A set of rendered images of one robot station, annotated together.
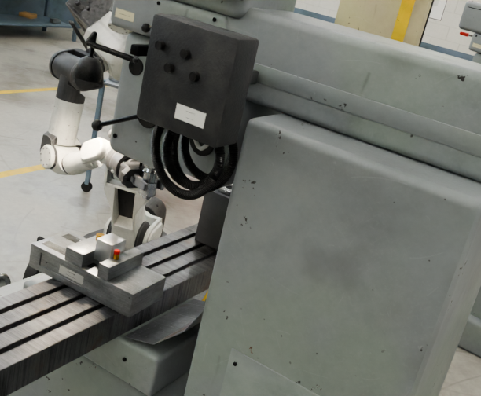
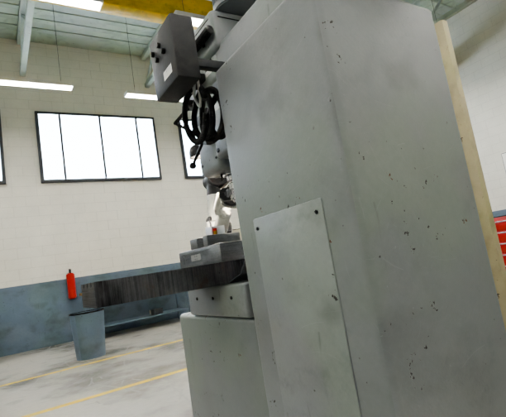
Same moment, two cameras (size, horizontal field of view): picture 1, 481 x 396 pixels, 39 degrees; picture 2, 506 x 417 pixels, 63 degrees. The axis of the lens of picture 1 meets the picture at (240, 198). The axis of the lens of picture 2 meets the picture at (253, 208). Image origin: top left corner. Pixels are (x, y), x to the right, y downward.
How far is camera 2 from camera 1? 118 cm
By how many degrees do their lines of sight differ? 40
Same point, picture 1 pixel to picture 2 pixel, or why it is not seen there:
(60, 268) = (191, 257)
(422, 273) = (305, 49)
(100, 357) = (223, 308)
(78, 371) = (220, 332)
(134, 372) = (237, 304)
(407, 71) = not seen: outside the picture
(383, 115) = not seen: hidden behind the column
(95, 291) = (206, 258)
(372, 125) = not seen: hidden behind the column
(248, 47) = (181, 18)
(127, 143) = (207, 165)
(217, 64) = (167, 34)
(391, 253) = (288, 58)
